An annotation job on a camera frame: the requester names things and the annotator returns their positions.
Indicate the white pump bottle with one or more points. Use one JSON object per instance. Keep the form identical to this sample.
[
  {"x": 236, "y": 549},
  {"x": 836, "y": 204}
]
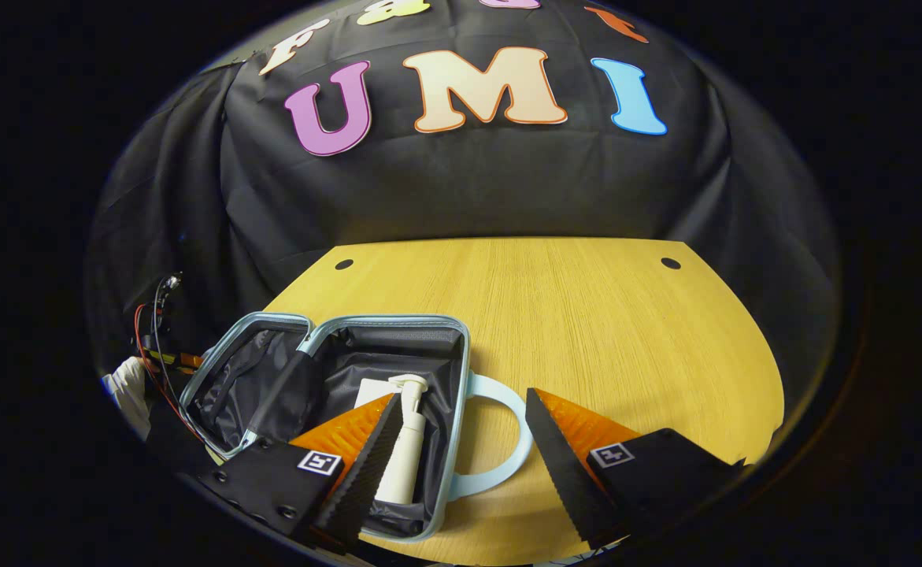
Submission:
[{"x": 407, "y": 449}]

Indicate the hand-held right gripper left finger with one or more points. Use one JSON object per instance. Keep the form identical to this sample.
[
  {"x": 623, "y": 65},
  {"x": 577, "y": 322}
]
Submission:
[{"x": 366, "y": 480}]

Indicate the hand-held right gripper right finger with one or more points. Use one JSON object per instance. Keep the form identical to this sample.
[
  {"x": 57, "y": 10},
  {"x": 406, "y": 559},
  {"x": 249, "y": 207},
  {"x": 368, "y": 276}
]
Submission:
[{"x": 567, "y": 480}]

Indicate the white squeeze tube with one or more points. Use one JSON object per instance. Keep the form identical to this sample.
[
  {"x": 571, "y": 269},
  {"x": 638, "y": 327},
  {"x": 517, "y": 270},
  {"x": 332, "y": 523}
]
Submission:
[{"x": 370, "y": 391}]

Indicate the light blue suitcase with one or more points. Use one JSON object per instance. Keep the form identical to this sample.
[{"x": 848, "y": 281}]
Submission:
[{"x": 437, "y": 370}]

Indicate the black backdrop cloth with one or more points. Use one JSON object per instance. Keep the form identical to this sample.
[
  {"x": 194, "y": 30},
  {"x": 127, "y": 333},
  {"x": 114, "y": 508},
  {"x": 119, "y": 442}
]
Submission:
[{"x": 468, "y": 181}]

